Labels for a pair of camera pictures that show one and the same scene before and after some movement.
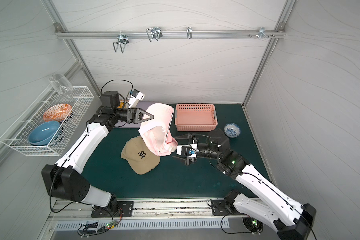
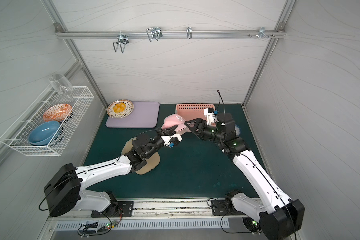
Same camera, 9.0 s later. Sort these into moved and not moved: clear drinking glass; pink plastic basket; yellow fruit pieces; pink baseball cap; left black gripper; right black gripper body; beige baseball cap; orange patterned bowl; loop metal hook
Moved: right black gripper body; left black gripper; pink baseball cap
Not moved: loop metal hook; orange patterned bowl; beige baseball cap; yellow fruit pieces; pink plastic basket; clear drinking glass
